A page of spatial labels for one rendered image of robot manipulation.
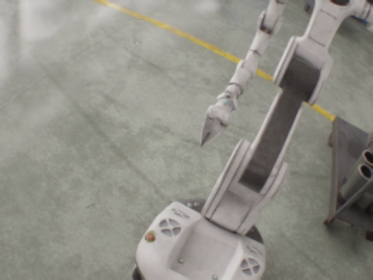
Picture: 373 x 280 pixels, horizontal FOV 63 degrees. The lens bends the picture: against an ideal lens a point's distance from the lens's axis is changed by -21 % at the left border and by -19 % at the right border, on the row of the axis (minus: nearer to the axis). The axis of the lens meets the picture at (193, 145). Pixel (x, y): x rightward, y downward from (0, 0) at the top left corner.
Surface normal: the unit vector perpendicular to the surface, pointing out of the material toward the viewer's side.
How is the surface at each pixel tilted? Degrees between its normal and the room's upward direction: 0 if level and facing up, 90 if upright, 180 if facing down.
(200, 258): 2
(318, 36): 74
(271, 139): 30
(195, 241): 0
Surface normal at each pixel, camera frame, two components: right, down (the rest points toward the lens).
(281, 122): 0.00, -0.27
